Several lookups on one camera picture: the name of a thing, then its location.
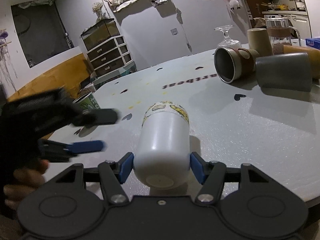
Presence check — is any white cup with yellow print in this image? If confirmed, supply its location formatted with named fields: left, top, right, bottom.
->
left=133, top=101, right=190, bottom=190

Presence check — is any metal cup with brown sleeve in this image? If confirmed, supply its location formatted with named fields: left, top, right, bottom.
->
left=214, top=47, right=260, bottom=84

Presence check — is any dark grey cup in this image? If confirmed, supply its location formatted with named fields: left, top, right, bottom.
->
left=255, top=53, right=312, bottom=92

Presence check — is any beige cylindrical cup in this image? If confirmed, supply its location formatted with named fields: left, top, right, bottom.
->
left=247, top=28, right=273, bottom=57

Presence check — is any orange brown cup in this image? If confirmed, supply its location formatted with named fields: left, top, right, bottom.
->
left=282, top=44, right=320, bottom=79

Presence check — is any person's left hand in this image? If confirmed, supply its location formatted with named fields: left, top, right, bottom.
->
left=3, top=160, right=49, bottom=210

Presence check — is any green cartoon tin can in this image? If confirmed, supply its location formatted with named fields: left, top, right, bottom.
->
left=73, top=92, right=100, bottom=110

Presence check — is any white plastic drawer unit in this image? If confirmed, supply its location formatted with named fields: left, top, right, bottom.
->
left=87, top=35, right=133, bottom=77

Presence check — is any glass fish tank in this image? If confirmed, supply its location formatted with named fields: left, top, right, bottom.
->
left=81, top=18, right=120, bottom=51

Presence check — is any dried flower bouquet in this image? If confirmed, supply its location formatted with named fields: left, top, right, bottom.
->
left=92, top=2, right=105, bottom=23

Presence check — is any clear glass goblet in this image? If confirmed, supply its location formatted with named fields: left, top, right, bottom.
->
left=214, top=25, right=241, bottom=49

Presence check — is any blue tissue pack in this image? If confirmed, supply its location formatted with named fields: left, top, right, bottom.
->
left=305, top=37, right=320, bottom=50

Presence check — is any white plush toy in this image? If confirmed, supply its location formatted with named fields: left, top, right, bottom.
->
left=229, top=0, right=241, bottom=11

